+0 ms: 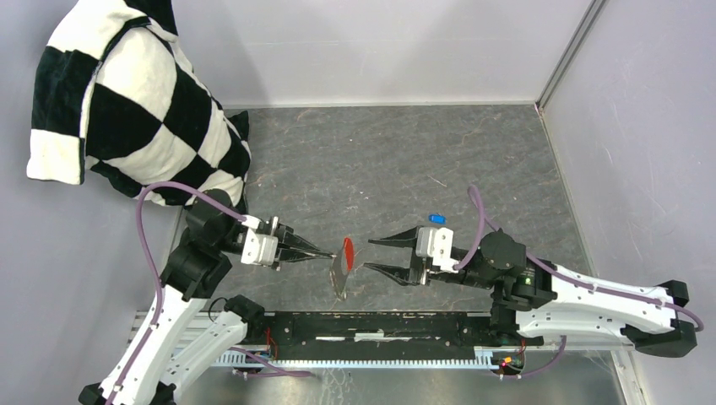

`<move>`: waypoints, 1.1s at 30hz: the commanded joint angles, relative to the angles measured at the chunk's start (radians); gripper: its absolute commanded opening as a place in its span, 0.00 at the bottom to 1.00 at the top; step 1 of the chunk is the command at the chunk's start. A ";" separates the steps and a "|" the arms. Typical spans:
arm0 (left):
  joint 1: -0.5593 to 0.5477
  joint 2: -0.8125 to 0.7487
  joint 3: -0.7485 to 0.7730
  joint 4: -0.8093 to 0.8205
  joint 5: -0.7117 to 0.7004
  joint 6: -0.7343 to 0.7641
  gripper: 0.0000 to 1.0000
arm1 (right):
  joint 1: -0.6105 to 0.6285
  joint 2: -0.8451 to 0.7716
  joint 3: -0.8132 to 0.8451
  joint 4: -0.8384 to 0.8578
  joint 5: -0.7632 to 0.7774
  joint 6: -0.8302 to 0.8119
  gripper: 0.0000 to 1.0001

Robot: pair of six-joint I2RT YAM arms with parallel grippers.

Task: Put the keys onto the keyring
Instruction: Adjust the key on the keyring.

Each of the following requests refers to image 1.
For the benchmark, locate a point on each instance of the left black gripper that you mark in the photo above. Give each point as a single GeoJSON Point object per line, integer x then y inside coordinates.
{"type": "Point", "coordinates": [289, 238]}

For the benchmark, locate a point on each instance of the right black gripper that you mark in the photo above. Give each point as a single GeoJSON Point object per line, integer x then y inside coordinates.
{"type": "Point", "coordinates": [404, 239]}

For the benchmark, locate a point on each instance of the metal key holder red handle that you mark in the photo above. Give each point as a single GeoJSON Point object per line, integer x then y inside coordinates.
{"type": "Point", "coordinates": [342, 266]}

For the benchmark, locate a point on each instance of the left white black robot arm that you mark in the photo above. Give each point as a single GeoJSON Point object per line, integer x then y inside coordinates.
{"type": "Point", "coordinates": [149, 372]}

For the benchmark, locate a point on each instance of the key with blue tag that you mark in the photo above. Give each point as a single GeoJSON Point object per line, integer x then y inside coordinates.
{"type": "Point", "coordinates": [437, 219]}

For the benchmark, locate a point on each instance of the black white checkered cloth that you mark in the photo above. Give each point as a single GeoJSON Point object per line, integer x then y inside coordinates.
{"type": "Point", "coordinates": [115, 94]}

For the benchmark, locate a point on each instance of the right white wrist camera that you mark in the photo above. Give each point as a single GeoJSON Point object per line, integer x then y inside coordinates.
{"type": "Point", "coordinates": [437, 244]}

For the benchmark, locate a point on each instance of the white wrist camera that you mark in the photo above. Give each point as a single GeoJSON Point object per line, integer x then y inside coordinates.
{"type": "Point", "coordinates": [437, 244]}
{"type": "Point", "coordinates": [260, 243]}

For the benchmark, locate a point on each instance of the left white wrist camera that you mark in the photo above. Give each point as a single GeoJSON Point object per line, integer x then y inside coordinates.
{"type": "Point", "coordinates": [260, 243]}

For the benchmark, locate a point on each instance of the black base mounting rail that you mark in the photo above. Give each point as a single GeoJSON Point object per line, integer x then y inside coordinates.
{"type": "Point", "coordinates": [394, 335]}

